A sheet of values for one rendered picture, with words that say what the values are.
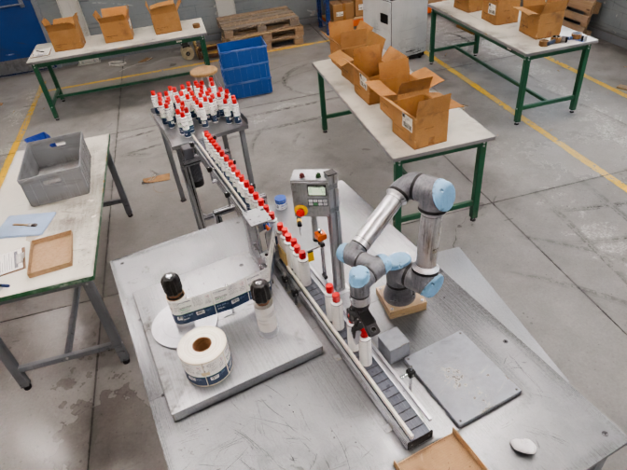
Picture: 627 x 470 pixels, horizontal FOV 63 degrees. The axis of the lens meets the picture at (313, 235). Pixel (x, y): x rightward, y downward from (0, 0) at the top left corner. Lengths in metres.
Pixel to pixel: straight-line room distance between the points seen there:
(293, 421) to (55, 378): 2.09
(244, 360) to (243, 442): 0.35
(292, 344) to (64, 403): 1.81
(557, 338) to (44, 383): 3.28
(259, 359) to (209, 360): 0.25
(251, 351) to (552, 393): 1.22
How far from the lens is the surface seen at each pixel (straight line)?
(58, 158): 4.42
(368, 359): 2.13
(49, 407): 3.68
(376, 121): 4.21
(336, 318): 2.24
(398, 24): 7.48
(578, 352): 3.57
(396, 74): 4.38
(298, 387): 2.20
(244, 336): 2.35
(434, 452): 2.03
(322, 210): 2.23
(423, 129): 3.75
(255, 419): 2.14
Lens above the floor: 2.60
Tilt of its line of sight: 38 degrees down
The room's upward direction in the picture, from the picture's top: 7 degrees counter-clockwise
